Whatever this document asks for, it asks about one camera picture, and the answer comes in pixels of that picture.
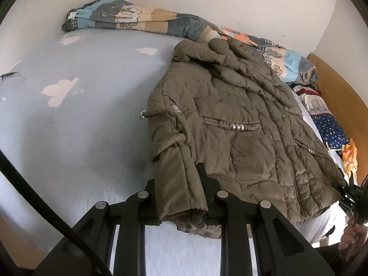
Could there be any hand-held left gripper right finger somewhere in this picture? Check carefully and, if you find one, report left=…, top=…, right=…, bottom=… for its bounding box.
left=196, top=163, right=335, bottom=276

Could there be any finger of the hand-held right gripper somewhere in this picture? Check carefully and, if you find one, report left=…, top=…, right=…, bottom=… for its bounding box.
left=332, top=175, right=355, bottom=196

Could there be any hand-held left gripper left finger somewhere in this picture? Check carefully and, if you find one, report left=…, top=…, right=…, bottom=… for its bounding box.
left=34, top=178, right=161, bottom=276

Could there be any olive quilted puffer jacket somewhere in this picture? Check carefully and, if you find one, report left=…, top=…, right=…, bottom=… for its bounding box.
left=147, top=38, right=347, bottom=240

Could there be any person's right hand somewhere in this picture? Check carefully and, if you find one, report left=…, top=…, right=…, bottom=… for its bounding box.
left=339, top=223, right=365, bottom=261

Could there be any orange floral cloth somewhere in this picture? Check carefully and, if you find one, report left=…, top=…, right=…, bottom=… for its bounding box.
left=341, top=138, right=358, bottom=183

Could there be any navy star pillow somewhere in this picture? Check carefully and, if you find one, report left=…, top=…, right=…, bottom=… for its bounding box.
left=287, top=82, right=350, bottom=150

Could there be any wooden headboard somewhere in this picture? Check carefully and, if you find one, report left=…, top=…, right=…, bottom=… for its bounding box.
left=306, top=53, right=368, bottom=184

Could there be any light blue cloud bed sheet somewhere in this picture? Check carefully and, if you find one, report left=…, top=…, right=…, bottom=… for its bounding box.
left=0, top=29, right=345, bottom=276

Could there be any patchwork cartoon quilt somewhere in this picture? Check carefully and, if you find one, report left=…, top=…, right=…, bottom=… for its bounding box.
left=62, top=0, right=319, bottom=84

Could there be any black cable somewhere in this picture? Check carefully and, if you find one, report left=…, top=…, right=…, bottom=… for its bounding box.
left=0, top=149, right=114, bottom=276

